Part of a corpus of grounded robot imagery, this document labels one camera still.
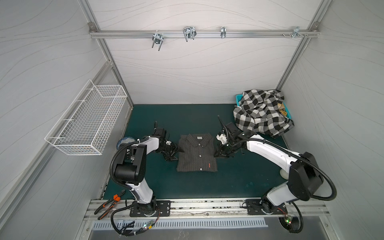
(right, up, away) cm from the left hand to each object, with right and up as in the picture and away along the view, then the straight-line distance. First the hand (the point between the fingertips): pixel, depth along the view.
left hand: (183, 151), depth 91 cm
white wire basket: (-44, +16, -25) cm, 53 cm away
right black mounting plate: (+37, -23, -18) cm, 47 cm away
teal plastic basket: (+41, +37, +22) cm, 59 cm away
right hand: (+19, +2, -9) cm, 21 cm away
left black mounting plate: (-9, -25, -17) cm, 32 cm away
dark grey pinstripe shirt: (+9, -2, -3) cm, 10 cm away
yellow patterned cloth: (+69, +28, +13) cm, 76 cm away
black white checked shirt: (+52, +26, +13) cm, 60 cm away
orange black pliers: (-33, -20, -16) cm, 42 cm away
